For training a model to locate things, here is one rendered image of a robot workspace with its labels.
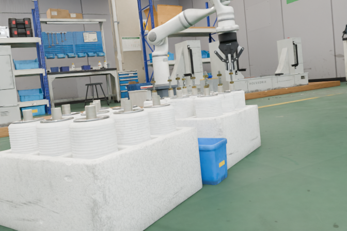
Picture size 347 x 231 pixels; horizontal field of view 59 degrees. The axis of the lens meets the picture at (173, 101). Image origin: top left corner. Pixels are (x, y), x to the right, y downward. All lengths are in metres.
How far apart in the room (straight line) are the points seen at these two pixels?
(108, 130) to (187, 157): 0.27
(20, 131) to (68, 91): 8.76
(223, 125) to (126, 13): 7.04
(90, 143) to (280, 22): 7.25
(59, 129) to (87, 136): 0.10
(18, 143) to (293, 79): 4.30
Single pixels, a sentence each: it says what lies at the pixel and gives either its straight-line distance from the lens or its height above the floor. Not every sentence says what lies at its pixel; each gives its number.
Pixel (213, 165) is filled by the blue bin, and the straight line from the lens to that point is 0.93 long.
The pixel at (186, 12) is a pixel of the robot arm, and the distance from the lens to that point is 1.71.
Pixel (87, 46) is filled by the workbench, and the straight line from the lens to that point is 7.32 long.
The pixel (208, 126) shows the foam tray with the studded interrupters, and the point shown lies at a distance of 1.05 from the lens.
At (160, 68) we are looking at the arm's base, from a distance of 1.78.
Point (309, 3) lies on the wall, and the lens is 7.29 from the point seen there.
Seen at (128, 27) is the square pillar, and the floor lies 1.79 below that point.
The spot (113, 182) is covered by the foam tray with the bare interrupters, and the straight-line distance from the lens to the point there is 0.63.
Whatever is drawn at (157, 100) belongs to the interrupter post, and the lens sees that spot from 0.85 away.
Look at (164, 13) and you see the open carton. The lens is 6.73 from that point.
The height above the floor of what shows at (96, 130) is 0.23.
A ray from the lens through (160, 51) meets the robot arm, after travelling 1.79.
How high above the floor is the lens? 0.31
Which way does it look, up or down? 3 degrees down
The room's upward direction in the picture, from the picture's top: 6 degrees counter-clockwise
